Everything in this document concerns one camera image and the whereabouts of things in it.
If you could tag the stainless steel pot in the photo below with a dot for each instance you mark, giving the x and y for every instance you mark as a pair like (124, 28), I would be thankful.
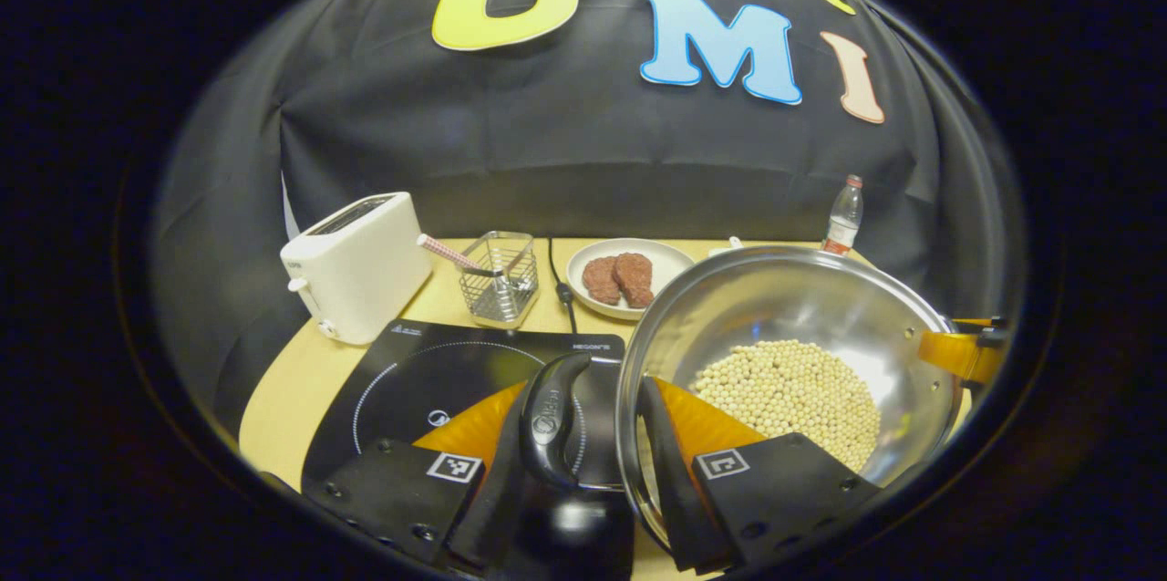
(775, 298)

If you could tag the black backdrop cloth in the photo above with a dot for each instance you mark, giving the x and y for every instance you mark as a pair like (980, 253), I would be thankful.
(547, 134)

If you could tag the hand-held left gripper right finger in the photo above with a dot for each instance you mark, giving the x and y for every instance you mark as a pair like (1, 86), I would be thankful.
(679, 508)

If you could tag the pink striped straw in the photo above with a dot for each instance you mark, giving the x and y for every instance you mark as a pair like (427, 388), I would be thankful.
(447, 253)

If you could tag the white toaster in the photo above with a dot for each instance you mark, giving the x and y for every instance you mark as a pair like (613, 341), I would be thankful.
(356, 266)

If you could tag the clear plastic water bottle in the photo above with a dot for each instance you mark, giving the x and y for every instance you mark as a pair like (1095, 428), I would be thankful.
(843, 221)

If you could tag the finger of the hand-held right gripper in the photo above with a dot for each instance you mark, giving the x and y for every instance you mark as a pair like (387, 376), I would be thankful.
(948, 353)

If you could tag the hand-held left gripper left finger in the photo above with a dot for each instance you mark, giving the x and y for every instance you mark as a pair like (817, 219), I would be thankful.
(488, 517)

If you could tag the black induction cooktop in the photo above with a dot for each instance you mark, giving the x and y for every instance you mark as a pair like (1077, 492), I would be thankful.
(401, 380)

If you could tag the round white plate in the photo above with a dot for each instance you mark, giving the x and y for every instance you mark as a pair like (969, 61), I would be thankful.
(670, 262)

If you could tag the pile of yellow soybeans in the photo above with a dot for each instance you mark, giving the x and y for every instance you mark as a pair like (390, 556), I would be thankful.
(793, 399)

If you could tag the white divided bean dish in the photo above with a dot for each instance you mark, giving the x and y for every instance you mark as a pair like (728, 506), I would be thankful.
(727, 248)

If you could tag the brown meat patty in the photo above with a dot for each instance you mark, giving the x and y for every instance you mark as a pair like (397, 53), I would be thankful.
(635, 278)
(600, 280)

